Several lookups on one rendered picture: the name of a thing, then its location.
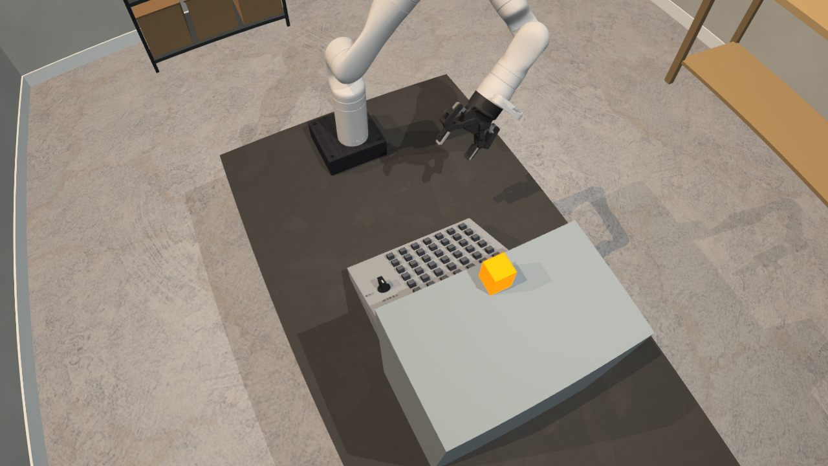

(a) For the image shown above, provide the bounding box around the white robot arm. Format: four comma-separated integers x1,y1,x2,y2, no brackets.
325,0,550,146

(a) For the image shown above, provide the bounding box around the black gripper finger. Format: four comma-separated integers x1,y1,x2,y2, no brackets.
464,123,500,160
436,100,477,146

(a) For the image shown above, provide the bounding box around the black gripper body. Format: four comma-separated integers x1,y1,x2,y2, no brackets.
461,91,502,135

